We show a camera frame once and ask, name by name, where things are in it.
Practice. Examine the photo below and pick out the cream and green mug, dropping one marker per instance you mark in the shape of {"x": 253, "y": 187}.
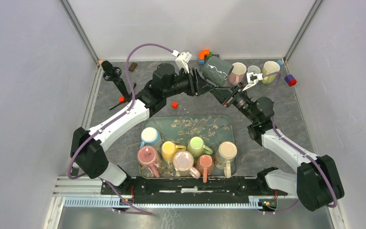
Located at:
{"x": 225, "y": 156}

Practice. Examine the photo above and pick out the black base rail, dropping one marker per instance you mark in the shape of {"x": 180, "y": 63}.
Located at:
{"x": 217, "y": 190}

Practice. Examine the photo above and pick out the brown block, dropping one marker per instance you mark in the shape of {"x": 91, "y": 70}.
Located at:
{"x": 132, "y": 66}

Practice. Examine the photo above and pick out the orange curved block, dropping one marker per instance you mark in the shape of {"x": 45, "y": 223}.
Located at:
{"x": 203, "y": 53}

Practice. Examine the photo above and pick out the yellow mug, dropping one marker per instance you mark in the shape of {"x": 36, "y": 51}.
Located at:
{"x": 169, "y": 149}

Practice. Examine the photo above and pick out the red cube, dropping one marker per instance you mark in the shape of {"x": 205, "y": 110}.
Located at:
{"x": 175, "y": 105}

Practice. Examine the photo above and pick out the black microphone tripod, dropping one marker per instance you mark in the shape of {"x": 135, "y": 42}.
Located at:
{"x": 113, "y": 74}

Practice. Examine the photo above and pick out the red-pink mug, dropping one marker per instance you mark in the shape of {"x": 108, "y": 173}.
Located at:
{"x": 148, "y": 157}

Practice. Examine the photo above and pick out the pale pink mug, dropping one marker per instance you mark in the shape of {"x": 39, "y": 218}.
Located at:
{"x": 183, "y": 162}

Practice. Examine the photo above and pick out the grey lego baseplate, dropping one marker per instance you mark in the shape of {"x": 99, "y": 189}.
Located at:
{"x": 209, "y": 60}

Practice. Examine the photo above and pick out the dark teal mug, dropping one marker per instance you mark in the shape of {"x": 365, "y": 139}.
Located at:
{"x": 218, "y": 74}

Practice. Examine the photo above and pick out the coral mug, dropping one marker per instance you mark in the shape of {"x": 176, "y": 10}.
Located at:
{"x": 205, "y": 166}

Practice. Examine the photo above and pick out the light blue mug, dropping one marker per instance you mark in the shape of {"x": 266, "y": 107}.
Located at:
{"x": 150, "y": 137}

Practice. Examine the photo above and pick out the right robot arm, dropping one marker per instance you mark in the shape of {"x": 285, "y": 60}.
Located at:
{"x": 316, "y": 181}

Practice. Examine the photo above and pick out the yellow-green hexagonal mug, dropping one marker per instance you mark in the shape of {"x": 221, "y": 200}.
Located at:
{"x": 269, "y": 71}

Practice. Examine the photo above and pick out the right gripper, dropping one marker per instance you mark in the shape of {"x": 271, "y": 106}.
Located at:
{"x": 226, "y": 94}

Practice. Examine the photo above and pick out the floral teal tray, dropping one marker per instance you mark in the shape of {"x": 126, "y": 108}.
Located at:
{"x": 213, "y": 130}

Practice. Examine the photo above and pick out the purple and red block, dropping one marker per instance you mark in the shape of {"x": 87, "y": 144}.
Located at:
{"x": 290, "y": 80}

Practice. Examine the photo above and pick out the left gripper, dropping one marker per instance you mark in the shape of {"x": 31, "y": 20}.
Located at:
{"x": 198, "y": 85}

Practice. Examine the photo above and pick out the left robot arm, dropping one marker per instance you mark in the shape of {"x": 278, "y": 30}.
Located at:
{"x": 88, "y": 146}

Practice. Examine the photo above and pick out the light pink hexagonal mug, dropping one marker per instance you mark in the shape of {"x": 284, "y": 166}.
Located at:
{"x": 238, "y": 73}

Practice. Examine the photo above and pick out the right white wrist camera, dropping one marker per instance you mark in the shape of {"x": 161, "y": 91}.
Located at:
{"x": 252, "y": 79}

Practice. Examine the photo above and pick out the small red block by tripod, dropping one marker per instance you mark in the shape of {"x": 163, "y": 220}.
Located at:
{"x": 122, "y": 99}

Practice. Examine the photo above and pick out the light green mug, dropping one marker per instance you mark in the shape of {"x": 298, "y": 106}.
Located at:
{"x": 196, "y": 146}

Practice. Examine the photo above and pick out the blue-grey square mug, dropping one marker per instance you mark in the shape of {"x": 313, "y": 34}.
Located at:
{"x": 254, "y": 69}

